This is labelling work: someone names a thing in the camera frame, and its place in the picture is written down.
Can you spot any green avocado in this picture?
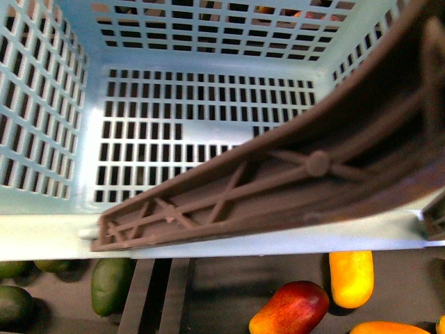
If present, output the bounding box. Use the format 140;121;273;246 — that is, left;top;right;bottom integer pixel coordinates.
90;257;136;317
1;285;34;326

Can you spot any red yellow mango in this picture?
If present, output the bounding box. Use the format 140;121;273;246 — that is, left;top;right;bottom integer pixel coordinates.
248;280;330;333

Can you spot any yellow mango upright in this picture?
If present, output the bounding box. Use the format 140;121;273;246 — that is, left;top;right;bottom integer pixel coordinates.
328;250;375;309

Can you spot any brown plastic basket handle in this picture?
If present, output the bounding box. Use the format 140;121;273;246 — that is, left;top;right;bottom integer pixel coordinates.
91;1;444;252

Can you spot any yellow mango bottom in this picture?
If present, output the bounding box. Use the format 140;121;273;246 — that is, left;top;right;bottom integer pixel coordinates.
350;321;428;334

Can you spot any green avocado left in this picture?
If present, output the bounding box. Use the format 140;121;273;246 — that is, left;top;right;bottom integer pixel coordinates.
1;285;34;326

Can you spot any green avocado centre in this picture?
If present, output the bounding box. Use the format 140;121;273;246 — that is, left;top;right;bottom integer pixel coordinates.
90;257;136;317

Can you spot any teal plastic shopping basket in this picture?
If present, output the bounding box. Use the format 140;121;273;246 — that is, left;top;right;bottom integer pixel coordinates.
1;1;444;261

